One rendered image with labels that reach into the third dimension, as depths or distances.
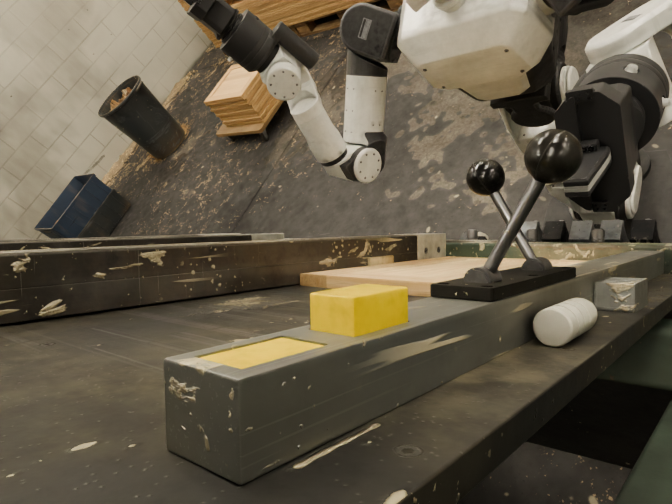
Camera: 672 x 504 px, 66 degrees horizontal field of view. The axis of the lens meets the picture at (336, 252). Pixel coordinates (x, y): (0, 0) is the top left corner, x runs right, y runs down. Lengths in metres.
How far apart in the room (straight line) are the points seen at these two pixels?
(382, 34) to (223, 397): 0.98
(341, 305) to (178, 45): 6.47
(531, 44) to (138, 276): 0.76
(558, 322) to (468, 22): 0.69
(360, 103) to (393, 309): 0.90
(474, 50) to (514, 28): 0.08
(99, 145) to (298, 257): 5.36
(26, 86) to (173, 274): 5.32
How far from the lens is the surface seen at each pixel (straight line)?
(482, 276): 0.40
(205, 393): 0.21
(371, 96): 1.15
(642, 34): 0.69
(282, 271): 0.79
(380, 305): 0.27
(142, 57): 6.44
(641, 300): 0.64
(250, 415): 0.20
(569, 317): 0.42
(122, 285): 0.64
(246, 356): 0.23
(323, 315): 0.27
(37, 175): 5.89
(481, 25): 1.00
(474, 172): 0.53
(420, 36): 1.05
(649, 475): 0.37
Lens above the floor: 1.79
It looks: 40 degrees down
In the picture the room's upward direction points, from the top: 43 degrees counter-clockwise
